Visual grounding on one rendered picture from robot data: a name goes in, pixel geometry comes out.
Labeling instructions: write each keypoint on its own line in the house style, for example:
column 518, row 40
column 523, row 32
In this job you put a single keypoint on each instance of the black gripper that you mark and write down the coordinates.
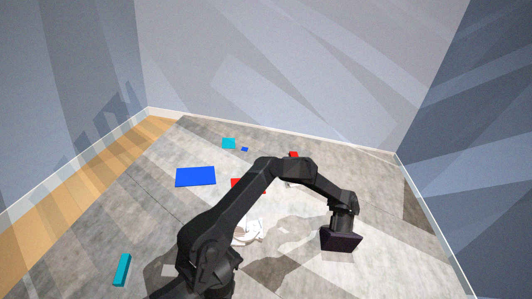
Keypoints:
column 228, row 295

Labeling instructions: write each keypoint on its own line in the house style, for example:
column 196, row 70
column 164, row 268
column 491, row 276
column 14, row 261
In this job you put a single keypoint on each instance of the cyan flat square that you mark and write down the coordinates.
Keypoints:
column 228, row 143

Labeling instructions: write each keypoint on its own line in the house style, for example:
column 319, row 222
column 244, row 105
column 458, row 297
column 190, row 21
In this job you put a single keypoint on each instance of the cyan rectangular bar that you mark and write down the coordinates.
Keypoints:
column 122, row 270

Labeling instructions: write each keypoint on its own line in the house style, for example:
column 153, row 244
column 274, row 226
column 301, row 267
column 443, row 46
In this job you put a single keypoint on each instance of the blue flat rectangular plate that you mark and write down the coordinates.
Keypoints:
column 195, row 176

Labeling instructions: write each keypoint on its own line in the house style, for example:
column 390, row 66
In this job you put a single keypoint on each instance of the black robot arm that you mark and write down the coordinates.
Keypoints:
column 205, row 240

